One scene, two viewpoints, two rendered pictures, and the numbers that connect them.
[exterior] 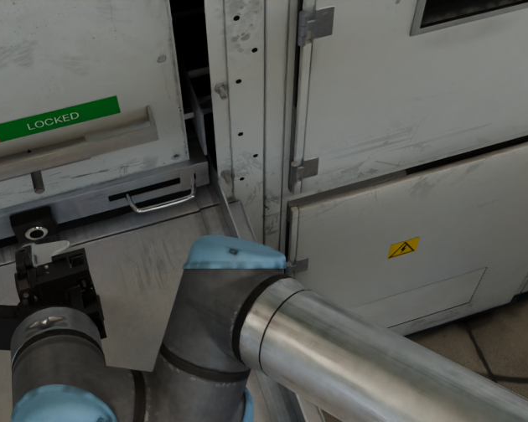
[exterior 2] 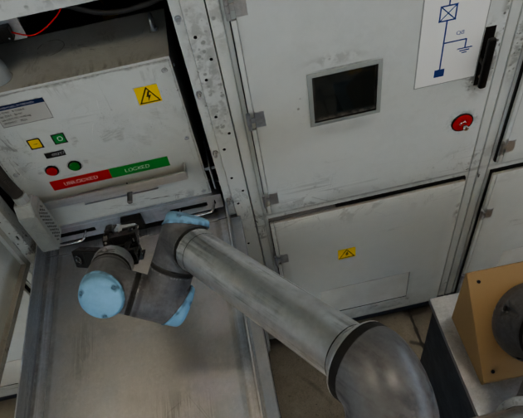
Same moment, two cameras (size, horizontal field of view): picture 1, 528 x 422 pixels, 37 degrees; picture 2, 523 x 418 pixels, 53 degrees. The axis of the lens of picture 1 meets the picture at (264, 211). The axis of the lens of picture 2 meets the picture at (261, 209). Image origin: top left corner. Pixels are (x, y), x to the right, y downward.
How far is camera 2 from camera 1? 44 cm
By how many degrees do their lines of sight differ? 13
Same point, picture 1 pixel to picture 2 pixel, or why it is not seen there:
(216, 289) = (170, 232)
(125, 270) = not seen: hidden behind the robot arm
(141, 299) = not seen: hidden behind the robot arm
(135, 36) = (171, 126)
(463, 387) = (250, 268)
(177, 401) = (153, 285)
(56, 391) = (96, 273)
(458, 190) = (370, 218)
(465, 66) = (349, 144)
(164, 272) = not seen: hidden behind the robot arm
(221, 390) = (173, 281)
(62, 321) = (113, 250)
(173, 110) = (197, 165)
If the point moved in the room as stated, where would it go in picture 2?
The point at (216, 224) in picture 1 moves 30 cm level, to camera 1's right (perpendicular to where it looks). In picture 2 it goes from (225, 227) to (327, 231)
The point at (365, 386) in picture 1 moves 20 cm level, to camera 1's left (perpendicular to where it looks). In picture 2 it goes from (214, 269) to (106, 262)
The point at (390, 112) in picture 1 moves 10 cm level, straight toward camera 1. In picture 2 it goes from (312, 168) to (300, 196)
